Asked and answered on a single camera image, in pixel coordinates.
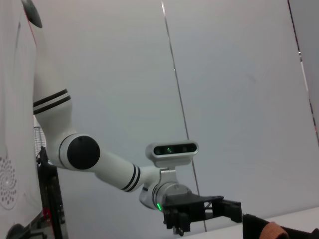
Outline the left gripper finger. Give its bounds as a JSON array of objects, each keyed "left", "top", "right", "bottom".
[
  {"left": 162, "top": 211, "right": 192, "bottom": 236},
  {"left": 211, "top": 198, "right": 243, "bottom": 223}
]

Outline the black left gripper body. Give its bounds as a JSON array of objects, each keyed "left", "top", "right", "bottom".
[{"left": 161, "top": 193, "right": 224, "bottom": 222}]

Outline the black metal stand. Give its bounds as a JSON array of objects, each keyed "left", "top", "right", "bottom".
[{"left": 36, "top": 146, "right": 69, "bottom": 239}]

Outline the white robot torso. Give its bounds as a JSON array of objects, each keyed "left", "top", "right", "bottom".
[{"left": 0, "top": 0, "right": 43, "bottom": 239}]

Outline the grey wire mesh guard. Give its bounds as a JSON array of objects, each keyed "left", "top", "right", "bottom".
[{"left": 33, "top": 125, "right": 48, "bottom": 160}]

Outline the black bag with orange straps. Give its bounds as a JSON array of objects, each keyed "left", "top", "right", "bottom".
[{"left": 242, "top": 213, "right": 319, "bottom": 239}]

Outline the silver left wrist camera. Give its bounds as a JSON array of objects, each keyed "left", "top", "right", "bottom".
[{"left": 146, "top": 140, "right": 199, "bottom": 168}]

